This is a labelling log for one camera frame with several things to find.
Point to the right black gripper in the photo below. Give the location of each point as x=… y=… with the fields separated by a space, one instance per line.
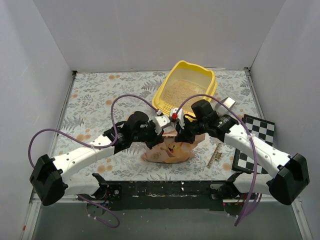
x=183 y=132

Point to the pink cat litter bag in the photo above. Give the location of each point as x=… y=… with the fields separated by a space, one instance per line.
x=171 y=152

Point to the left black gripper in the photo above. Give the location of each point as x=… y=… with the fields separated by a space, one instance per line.
x=152 y=135

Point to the yellow plastic litter box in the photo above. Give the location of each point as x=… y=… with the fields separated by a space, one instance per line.
x=184 y=80

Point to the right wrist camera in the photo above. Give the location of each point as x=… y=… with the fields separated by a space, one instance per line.
x=176 y=115

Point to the gold brown bookmark strip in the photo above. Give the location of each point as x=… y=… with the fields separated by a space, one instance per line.
x=215 y=156

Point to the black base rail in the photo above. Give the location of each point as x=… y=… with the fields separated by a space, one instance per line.
x=162 y=195

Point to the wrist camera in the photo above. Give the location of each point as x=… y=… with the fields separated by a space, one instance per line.
x=161 y=121
x=176 y=115

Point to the silver metal scoop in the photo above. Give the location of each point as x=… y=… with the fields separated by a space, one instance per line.
x=223 y=107

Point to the floral patterned table mat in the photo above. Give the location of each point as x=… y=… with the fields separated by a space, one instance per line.
x=95 y=96

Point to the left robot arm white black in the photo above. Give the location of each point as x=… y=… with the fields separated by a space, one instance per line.
x=52 y=177

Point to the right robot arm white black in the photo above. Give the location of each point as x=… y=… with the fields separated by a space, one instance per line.
x=286 y=176

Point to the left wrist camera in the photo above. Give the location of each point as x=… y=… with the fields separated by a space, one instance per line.
x=161 y=121

